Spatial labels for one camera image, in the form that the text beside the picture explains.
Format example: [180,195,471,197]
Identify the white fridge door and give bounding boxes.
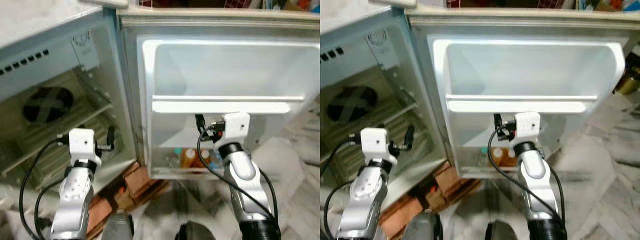
[117,7,321,181]
[406,7,640,180]

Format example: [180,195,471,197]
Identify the clear fridge shelf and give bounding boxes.
[320,70,418,173]
[0,70,113,176]

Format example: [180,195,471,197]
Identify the grey fridge body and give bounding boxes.
[0,0,143,196]
[320,0,448,196]

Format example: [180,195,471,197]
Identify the orange bottle white cap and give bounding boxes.
[198,149,214,169]
[181,148,197,168]
[492,148,516,168]

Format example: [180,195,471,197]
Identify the orange brick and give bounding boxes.
[124,162,169,199]
[431,162,482,202]
[378,192,434,240]
[86,187,127,239]

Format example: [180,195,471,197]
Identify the black round fan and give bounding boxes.
[326,86,379,123]
[22,86,75,125]

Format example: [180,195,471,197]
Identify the grey left robot leg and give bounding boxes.
[402,212,444,240]
[102,212,135,240]

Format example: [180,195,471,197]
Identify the black right robot leg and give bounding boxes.
[175,221,216,240]

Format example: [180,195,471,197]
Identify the golden yellow pot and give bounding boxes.
[615,65,640,96]

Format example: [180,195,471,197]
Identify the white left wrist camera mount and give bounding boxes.
[68,128,96,162]
[360,127,390,161]

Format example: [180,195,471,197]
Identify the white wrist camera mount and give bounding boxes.
[68,128,96,162]
[514,111,542,146]
[220,112,251,146]
[360,127,390,161]

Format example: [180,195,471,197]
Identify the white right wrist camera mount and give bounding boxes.
[514,111,542,146]
[220,112,251,146]

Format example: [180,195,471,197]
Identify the white door shelf rail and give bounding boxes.
[446,101,587,114]
[151,101,292,115]

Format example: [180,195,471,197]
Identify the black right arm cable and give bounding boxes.
[196,127,279,222]
[489,127,566,222]

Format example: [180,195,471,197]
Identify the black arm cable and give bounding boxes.
[489,127,566,222]
[19,133,70,240]
[196,127,279,222]
[321,134,362,240]

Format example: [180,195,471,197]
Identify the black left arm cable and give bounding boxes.
[19,133,70,240]
[321,134,362,240]

